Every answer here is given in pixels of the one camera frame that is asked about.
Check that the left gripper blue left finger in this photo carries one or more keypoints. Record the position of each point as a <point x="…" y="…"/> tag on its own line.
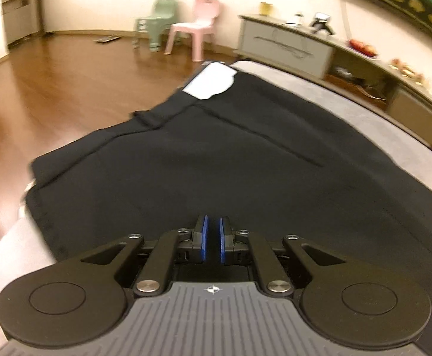
<point x="171" y="250"/>

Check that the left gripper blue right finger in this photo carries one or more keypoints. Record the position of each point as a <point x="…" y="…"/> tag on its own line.
<point x="247" y="248"/>

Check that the black trousers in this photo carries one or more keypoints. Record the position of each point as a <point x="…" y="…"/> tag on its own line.
<point x="265" y="158"/>

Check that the white garment label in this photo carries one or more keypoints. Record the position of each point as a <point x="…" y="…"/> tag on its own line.
<point x="214" y="79"/>

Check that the long grey tv cabinet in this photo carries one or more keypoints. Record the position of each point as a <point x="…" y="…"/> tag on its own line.
<point x="393" y="90"/>

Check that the green plastic child chair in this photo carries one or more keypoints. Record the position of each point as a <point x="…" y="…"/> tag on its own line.
<point x="164" y="14"/>

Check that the pink plastic child chair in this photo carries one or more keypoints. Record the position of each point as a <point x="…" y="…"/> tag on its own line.
<point x="205" y="13"/>

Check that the yellow cup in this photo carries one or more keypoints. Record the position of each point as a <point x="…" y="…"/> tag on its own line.
<point x="265" y="8"/>

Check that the red fruit plate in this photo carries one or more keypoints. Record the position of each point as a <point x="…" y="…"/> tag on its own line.
<point x="363" y="48"/>

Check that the small black camera gadget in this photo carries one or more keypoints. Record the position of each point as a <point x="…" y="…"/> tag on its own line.
<point x="321" y="22"/>

